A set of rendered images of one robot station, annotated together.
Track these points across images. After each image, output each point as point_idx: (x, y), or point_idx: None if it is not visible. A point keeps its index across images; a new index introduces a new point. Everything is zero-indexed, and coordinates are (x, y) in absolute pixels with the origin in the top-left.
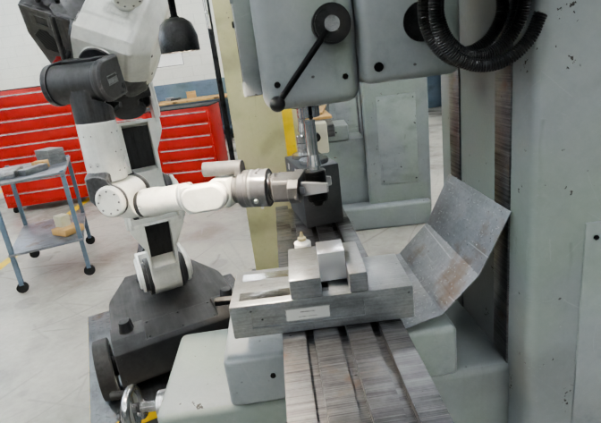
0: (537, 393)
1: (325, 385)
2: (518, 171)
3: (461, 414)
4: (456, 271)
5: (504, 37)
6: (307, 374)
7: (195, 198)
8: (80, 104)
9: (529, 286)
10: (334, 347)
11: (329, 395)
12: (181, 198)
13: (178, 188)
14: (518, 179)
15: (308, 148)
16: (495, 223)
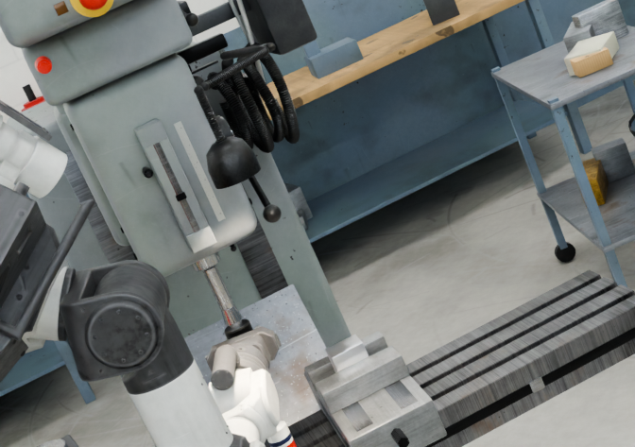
0: None
1: (496, 361)
2: (283, 242)
3: None
4: (303, 374)
5: (268, 122)
6: (486, 374)
7: (271, 399)
8: (178, 327)
9: (343, 327)
10: (444, 380)
11: (506, 354)
12: (269, 406)
13: (248, 408)
14: (286, 249)
15: (229, 297)
16: (287, 306)
